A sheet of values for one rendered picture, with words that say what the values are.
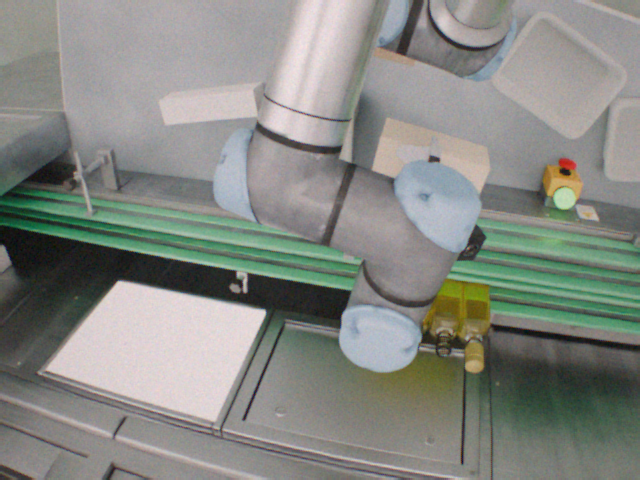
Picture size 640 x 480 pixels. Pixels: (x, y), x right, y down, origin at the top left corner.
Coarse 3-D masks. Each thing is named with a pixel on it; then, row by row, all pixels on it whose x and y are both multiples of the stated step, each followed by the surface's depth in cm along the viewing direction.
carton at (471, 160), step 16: (384, 128) 69; (400, 128) 70; (416, 128) 71; (384, 144) 67; (400, 144) 67; (416, 144) 67; (448, 144) 69; (464, 144) 70; (384, 160) 69; (400, 160) 68; (448, 160) 66; (464, 160) 66; (480, 160) 67; (480, 176) 66
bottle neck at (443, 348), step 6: (438, 330) 88; (444, 330) 87; (450, 330) 87; (438, 336) 87; (444, 336) 86; (450, 336) 86; (438, 342) 85; (444, 342) 85; (450, 342) 85; (438, 348) 84; (444, 348) 86; (450, 348) 84; (438, 354) 85; (444, 354) 85
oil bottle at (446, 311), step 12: (444, 288) 95; (456, 288) 95; (444, 300) 92; (456, 300) 92; (432, 312) 90; (444, 312) 89; (456, 312) 89; (432, 324) 89; (444, 324) 88; (456, 324) 87
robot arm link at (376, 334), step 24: (360, 264) 52; (360, 288) 45; (360, 312) 43; (384, 312) 42; (408, 312) 43; (360, 336) 43; (384, 336) 42; (408, 336) 42; (360, 360) 44; (384, 360) 44; (408, 360) 43
